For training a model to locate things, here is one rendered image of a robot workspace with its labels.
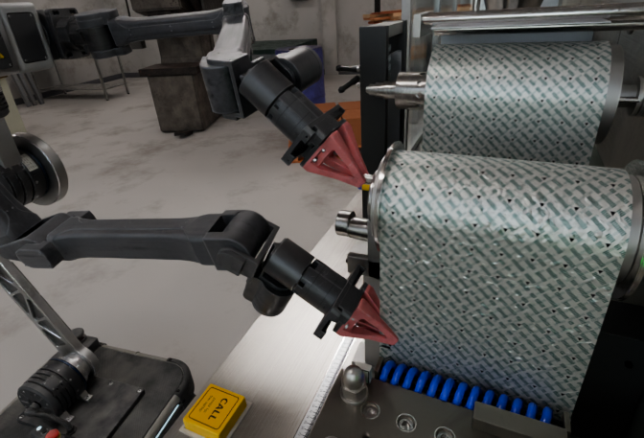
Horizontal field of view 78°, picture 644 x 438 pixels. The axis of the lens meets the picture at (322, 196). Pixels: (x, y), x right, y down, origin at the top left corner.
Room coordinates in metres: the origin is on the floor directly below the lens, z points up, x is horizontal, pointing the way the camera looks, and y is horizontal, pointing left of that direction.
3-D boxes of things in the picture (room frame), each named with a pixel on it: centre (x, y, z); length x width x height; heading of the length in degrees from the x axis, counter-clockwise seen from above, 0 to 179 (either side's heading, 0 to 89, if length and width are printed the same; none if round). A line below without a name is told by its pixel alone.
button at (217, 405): (0.42, 0.19, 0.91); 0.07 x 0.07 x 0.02; 64
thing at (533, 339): (0.35, -0.17, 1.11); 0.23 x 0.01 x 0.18; 64
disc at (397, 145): (0.46, -0.09, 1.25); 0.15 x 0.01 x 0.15; 154
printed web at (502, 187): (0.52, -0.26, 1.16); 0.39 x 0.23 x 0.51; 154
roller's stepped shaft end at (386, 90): (0.72, -0.12, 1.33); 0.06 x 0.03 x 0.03; 64
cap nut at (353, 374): (0.34, -0.02, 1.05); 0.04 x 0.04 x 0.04
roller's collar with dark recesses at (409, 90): (0.69, -0.18, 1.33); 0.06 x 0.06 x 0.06; 64
